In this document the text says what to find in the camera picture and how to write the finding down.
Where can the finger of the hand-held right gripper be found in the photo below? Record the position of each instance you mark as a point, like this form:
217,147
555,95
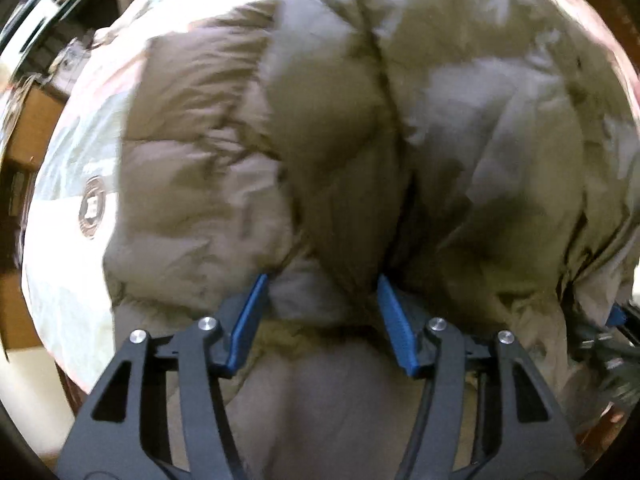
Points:
616,316

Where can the olive hooded puffer jacket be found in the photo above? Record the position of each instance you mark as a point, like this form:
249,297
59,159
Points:
350,135

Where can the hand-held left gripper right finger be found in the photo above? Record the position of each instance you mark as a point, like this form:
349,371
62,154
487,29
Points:
397,325

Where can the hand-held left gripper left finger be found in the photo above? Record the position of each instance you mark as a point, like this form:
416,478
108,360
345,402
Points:
247,320

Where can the wooden cabinet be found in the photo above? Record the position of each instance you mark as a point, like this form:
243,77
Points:
35,125

